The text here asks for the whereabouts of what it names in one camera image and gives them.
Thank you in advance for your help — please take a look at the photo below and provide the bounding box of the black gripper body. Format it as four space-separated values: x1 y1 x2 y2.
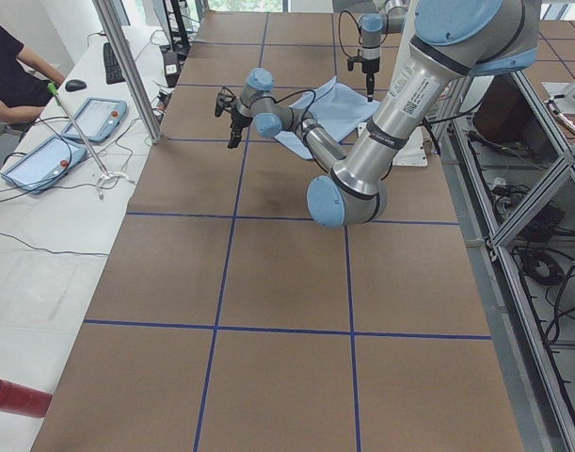
215 87 252 135
346 55 380 75

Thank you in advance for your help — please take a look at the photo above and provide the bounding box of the light blue t-shirt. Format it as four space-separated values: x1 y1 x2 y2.
275 76 380 160

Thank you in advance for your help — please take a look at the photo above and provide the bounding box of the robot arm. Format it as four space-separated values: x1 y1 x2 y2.
346 1 408 103
215 1 540 227

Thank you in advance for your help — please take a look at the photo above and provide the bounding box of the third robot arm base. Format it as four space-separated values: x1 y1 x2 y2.
542 79 575 115

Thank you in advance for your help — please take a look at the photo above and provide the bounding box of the orange terminal block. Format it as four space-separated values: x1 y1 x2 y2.
156 89 171 112

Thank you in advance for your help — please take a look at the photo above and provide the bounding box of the black keyboard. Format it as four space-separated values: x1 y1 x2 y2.
103 42 124 85

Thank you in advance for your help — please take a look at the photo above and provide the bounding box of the upper teach pendant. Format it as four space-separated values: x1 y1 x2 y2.
72 97 128 144

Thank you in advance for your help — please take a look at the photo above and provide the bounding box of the teach pendant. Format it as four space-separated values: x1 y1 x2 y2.
72 97 128 144
2 137 87 195

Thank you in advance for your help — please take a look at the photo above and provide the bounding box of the metal reacher grabber tool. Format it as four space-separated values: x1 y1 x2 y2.
48 83 136 200

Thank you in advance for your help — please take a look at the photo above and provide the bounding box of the black computer mouse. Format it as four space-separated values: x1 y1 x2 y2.
65 79 88 92

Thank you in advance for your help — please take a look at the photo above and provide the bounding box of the lower teach pendant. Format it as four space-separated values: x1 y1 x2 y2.
2 137 87 195

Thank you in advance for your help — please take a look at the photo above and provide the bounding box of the seated person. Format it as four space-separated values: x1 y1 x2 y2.
0 25 65 124

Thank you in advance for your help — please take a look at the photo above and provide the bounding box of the red cylinder bottle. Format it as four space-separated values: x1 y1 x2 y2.
0 379 53 418

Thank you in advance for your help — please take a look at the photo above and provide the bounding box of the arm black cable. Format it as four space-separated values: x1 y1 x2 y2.
338 8 363 60
220 86 317 124

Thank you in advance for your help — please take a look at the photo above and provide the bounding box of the aluminium frame post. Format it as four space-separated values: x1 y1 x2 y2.
93 0 162 144

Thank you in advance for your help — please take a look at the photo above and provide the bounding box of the aluminium frame rack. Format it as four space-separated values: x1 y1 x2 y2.
441 73 575 451

